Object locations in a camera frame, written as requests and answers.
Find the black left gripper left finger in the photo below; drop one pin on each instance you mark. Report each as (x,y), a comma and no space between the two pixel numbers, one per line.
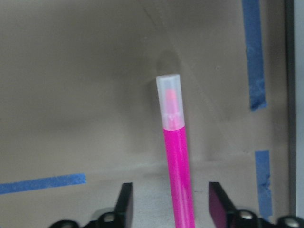
(124,205)

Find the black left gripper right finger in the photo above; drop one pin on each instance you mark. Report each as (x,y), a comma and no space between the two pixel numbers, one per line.
(221,208)

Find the pink highlighter pen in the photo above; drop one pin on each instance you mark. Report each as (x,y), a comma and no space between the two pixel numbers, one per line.
(173,123)

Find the grey closed laptop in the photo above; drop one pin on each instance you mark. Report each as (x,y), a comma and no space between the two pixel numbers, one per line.
(294,18)

